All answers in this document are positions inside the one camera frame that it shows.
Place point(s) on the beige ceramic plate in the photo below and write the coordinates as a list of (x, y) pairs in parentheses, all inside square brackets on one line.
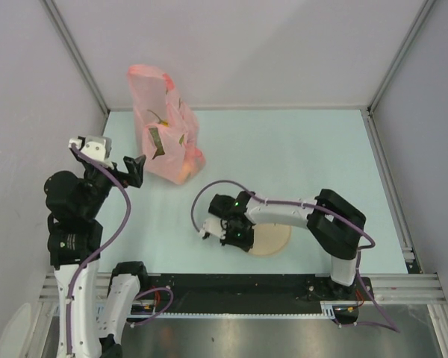
[(269, 239)]

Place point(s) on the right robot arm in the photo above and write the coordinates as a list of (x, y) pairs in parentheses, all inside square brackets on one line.
[(336, 225)]

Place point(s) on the pink plastic bag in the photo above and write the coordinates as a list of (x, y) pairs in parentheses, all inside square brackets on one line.
[(166, 128)]

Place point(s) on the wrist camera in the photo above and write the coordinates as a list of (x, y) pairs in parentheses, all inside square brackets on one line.
[(213, 227), (97, 148)]

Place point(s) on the aluminium frame rail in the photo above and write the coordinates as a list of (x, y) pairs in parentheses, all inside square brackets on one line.
[(388, 288)]

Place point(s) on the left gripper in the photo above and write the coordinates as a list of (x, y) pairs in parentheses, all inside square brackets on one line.
[(134, 167)]

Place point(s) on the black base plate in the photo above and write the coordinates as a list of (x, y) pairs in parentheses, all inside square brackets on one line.
[(256, 294)]

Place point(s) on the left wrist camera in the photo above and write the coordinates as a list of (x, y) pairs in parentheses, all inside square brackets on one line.
[(97, 148)]

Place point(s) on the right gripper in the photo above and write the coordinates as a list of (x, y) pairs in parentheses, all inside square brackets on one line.
[(247, 244)]

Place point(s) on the white cable duct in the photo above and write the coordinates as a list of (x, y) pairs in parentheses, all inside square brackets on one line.
[(324, 311)]

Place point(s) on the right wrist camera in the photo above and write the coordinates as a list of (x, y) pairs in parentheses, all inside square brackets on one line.
[(213, 227)]

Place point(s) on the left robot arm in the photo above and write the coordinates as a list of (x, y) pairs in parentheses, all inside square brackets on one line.
[(75, 247)]

